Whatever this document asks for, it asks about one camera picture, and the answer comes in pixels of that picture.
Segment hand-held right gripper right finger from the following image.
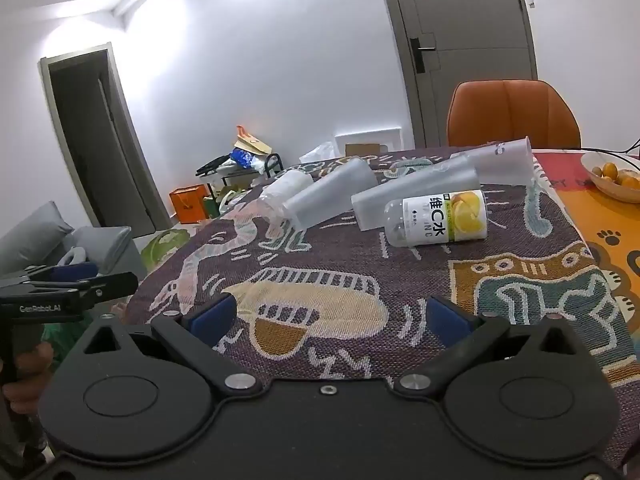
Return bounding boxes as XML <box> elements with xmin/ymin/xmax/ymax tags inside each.
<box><xmin>394</xmin><ymin>295</ymin><xmax>583</xmax><ymax>403</ymax></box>

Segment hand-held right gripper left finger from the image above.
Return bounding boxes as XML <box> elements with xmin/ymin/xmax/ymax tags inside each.
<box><xmin>80</xmin><ymin>292</ymin><xmax>264</xmax><ymax>402</ymax></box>

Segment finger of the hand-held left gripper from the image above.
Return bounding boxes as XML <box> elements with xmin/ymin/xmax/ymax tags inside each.
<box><xmin>22</xmin><ymin>262</ymin><xmax>99</xmax><ymax>292</ymax></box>
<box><xmin>30</xmin><ymin>272</ymin><xmax>139</xmax><ymax>307</ymax></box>

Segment translucent plastic cup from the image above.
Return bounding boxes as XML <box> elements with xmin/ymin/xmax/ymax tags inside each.
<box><xmin>351</xmin><ymin>167</ymin><xmax>481</xmax><ymax>231</ymax></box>
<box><xmin>283</xmin><ymin>156</ymin><xmax>377</xmax><ymax>231</ymax></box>
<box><xmin>450</xmin><ymin>136</ymin><xmax>537</xmax><ymax>187</ymax></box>
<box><xmin>258</xmin><ymin>169</ymin><xmax>314</xmax><ymax>222</ymax></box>

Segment person's left hand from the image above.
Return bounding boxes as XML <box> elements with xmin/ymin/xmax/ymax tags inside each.
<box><xmin>1</xmin><ymin>342</ymin><xmax>54</xmax><ymax>417</ymax></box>

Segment green cloth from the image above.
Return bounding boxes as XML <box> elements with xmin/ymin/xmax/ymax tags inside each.
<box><xmin>41</xmin><ymin>307</ymin><xmax>93</xmax><ymax>363</ymax></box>

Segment grey sofa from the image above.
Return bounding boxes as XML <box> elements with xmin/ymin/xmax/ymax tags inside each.
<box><xmin>0</xmin><ymin>201</ymin><xmax>147</xmax><ymax>283</ymax></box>

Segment green plastic bag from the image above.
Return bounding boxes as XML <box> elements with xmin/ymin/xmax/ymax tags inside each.
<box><xmin>141</xmin><ymin>229</ymin><xmax>190</xmax><ymax>273</ymax></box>

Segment yellow label plastic bottle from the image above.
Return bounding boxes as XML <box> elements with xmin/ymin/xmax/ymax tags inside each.
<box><xmin>383</xmin><ymin>188</ymin><xmax>489</xmax><ymax>249</ymax></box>

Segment printed woven blanket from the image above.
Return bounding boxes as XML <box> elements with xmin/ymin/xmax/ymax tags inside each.
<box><xmin>124</xmin><ymin>150</ymin><xmax>622</xmax><ymax>388</ymax></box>

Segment orange gift bag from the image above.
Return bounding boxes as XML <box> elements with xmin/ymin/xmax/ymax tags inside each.
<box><xmin>168</xmin><ymin>184</ymin><xmax>212</xmax><ymax>225</ymax></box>

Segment dark brown door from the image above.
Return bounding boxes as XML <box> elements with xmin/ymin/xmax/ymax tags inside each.
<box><xmin>39</xmin><ymin>43</ymin><xmax>172</xmax><ymax>237</ymax></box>

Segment black storage rack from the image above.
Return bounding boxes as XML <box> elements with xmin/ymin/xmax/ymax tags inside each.
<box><xmin>195</xmin><ymin>152</ymin><xmax>286</xmax><ymax>192</ymax></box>

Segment blue and white bag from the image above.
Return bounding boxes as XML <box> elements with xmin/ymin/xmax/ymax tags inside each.
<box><xmin>230</xmin><ymin>148</ymin><xmax>267</xmax><ymax>173</ymax></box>

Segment beige paper bag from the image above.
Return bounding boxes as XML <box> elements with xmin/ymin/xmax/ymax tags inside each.
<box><xmin>232</xmin><ymin>124</ymin><xmax>274</xmax><ymax>157</ymax></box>

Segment orange paw print tablecloth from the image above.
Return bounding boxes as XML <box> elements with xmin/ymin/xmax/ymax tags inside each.
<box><xmin>532</xmin><ymin>151</ymin><xmax>640</xmax><ymax>361</ymax></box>

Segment brown cardboard box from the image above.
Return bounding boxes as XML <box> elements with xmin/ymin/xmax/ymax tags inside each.
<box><xmin>344</xmin><ymin>143</ymin><xmax>389</xmax><ymax>157</ymax></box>

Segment white plastic bag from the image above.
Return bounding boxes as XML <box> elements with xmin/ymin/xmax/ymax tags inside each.
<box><xmin>299</xmin><ymin>141</ymin><xmax>335</xmax><ymax>164</ymax></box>

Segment beige fruit bowl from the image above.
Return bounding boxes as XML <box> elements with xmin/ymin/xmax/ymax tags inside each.
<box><xmin>580</xmin><ymin>151</ymin><xmax>640</xmax><ymax>204</ymax></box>

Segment orange leather chair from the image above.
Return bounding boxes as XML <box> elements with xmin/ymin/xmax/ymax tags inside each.
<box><xmin>446</xmin><ymin>79</ymin><xmax>582</xmax><ymax>151</ymax></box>

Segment heap of small oranges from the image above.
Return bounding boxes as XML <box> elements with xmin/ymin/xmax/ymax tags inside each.
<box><xmin>590</xmin><ymin>159</ymin><xmax>640</xmax><ymax>191</ymax></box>

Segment grey door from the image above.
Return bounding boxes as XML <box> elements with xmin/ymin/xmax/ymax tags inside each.
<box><xmin>374</xmin><ymin>0</ymin><xmax>539</xmax><ymax>151</ymax></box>

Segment white wall box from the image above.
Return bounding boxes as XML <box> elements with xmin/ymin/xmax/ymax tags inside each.
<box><xmin>333</xmin><ymin>127</ymin><xmax>404</xmax><ymax>157</ymax></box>

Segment black cable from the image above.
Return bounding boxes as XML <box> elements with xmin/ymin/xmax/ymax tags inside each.
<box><xmin>579</xmin><ymin>137</ymin><xmax>640</xmax><ymax>160</ymax></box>

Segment black door handle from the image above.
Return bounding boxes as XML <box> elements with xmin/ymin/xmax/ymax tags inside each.
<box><xmin>409</xmin><ymin>37</ymin><xmax>436</xmax><ymax>74</ymax></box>

